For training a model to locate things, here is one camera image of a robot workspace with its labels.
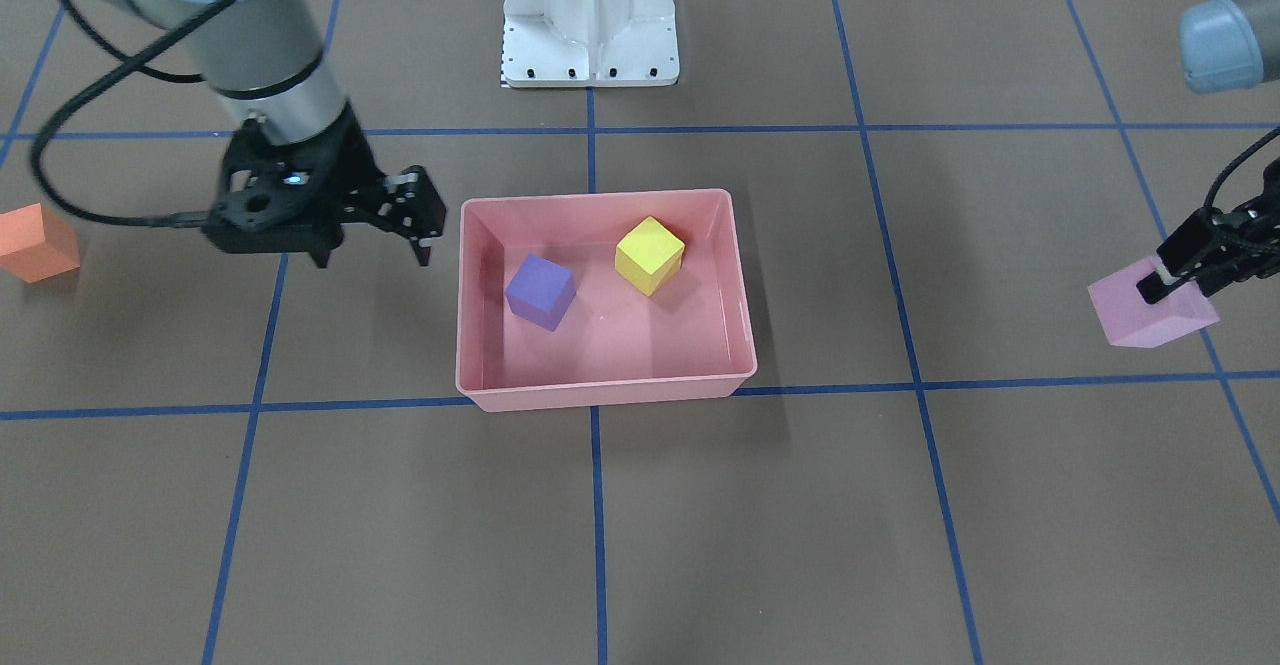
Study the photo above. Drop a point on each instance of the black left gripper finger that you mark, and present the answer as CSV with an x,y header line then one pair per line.
x,y
1189,252

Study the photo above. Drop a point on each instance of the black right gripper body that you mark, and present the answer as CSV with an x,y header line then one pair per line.
x,y
352,173

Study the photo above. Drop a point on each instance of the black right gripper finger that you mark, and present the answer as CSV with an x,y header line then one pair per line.
x,y
406,205

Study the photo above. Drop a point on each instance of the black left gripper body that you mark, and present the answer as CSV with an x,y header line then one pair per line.
x,y
1228,243

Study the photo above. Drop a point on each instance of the light pink foam block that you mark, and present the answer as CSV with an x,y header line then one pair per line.
x,y
1128,320

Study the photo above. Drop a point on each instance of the purple foam block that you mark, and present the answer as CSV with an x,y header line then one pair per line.
x,y
541,292

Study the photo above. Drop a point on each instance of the orange foam block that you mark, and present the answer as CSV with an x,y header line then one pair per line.
x,y
37,244

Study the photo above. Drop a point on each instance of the yellow foam block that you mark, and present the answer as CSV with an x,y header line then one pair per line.
x,y
649,255

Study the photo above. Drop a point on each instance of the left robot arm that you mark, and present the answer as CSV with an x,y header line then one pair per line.
x,y
1225,45

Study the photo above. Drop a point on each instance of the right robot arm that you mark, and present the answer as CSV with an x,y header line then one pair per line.
x,y
261,58

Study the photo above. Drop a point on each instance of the pink plastic bin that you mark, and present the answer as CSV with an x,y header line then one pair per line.
x,y
692,339

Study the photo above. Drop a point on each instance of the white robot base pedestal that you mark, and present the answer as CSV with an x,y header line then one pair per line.
x,y
589,44

